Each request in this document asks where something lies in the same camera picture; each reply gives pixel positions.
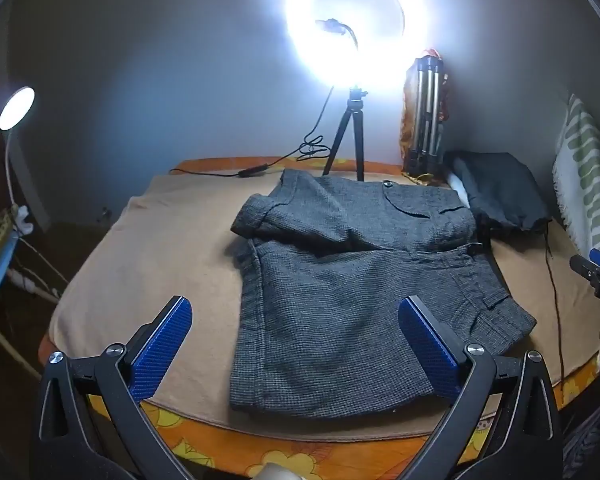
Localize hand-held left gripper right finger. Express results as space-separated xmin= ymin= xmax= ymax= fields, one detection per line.
xmin=397 ymin=296 xmax=563 ymax=480

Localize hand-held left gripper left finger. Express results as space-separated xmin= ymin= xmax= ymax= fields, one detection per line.
xmin=35 ymin=295 xmax=196 ymax=480

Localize grey woven pants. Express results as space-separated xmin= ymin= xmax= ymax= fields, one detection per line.
xmin=228 ymin=168 xmax=538 ymax=417

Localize green striped towel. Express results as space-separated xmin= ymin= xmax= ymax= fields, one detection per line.
xmin=552 ymin=94 xmax=600 ymax=261

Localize beige blanket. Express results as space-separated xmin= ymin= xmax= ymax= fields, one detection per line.
xmin=47 ymin=162 xmax=600 ymax=443

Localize dark folded cloth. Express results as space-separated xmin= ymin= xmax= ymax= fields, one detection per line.
xmin=445 ymin=151 xmax=553 ymax=233

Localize blue chair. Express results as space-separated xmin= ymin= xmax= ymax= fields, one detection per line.
xmin=0 ymin=205 xmax=21 ymax=311

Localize silver folded tripod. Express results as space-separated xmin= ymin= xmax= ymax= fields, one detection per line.
xmin=404 ymin=57 xmax=448 ymax=176

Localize black tripod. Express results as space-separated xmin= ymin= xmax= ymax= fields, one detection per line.
xmin=321 ymin=87 xmax=370 ymax=182

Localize white desk lamp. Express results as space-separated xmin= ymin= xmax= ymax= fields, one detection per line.
xmin=0 ymin=86 xmax=37 ymax=236

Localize black phone holder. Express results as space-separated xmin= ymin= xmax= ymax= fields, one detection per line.
xmin=315 ymin=18 xmax=362 ymax=58

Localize black cord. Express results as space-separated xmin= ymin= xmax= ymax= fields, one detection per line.
xmin=542 ymin=217 xmax=568 ymax=386

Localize white cable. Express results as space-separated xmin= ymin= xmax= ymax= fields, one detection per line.
xmin=7 ymin=266 xmax=62 ymax=306
xmin=0 ymin=310 xmax=43 ymax=381

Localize black power cable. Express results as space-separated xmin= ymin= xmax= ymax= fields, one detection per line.
xmin=169 ymin=87 xmax=336 ymax=178

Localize ring light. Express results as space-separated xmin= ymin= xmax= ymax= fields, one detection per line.
xmin=282 ymin=0 xmax=433 ymax=86

